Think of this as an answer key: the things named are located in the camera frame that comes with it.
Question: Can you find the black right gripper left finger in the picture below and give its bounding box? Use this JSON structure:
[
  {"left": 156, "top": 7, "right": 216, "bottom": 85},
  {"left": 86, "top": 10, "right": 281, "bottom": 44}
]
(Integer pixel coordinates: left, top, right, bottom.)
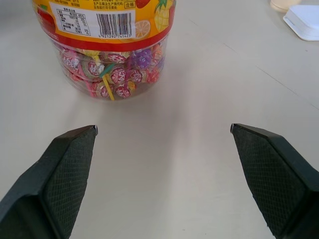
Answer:
[{"left": 0, "top": 124, "right": 99, "bottom": 239}]

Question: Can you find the white plastic tray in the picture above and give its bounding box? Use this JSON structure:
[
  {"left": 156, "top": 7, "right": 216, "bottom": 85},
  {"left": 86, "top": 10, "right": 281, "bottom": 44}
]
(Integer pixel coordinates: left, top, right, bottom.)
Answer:
[{"left": 283, "top": 4, "right": 319, "bottom": 42}]

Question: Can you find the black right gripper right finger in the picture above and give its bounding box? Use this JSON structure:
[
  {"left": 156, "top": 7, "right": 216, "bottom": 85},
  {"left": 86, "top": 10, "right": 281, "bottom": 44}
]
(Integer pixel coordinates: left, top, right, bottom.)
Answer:
[{"left": 230, "top": 123, "right": 319, "bottom": 239}]

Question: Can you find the beige cup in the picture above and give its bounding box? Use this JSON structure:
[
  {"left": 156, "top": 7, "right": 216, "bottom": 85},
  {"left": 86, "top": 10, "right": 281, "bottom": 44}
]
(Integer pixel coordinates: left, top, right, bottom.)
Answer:
[{"left": 270, "top": 0, "right": 303, "bottom": 13}]

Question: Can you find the red wrapped lollipop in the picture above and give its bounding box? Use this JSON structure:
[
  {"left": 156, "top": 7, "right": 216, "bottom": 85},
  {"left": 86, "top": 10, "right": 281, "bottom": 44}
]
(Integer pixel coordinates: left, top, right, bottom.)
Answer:
[
  {"left": 109, "top": 66, "right": 131, "bottom": 86},
  {"left": 81, "top": 59, "right": 103, "bottom": 80},
  {"left": 115, "top": 84, "right": 134, "bottom": 99},
  {"left": 143, "top": 67, "right": 160, "bottom": 84}
]

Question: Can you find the pink wrapped lollipop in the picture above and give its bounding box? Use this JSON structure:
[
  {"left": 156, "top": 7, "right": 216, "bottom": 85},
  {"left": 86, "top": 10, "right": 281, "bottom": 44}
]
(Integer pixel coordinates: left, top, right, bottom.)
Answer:
[{"left": 59, "top": 49, "right": 83, "bottom": 74}]

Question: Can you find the clear plastic lollipop jar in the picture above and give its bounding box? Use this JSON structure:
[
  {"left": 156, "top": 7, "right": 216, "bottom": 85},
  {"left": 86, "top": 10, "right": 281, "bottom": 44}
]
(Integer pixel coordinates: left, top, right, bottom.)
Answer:
[{"left": 31, "top": 0, "right": 177, "bottom": 103}]

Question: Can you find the purple wrapped lollipop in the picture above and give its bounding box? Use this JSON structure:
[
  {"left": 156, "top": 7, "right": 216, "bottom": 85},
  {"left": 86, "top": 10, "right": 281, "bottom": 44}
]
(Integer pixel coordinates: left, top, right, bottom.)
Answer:
[{"left": 130, "top": 49, "right": 153, "bottom": 71}]

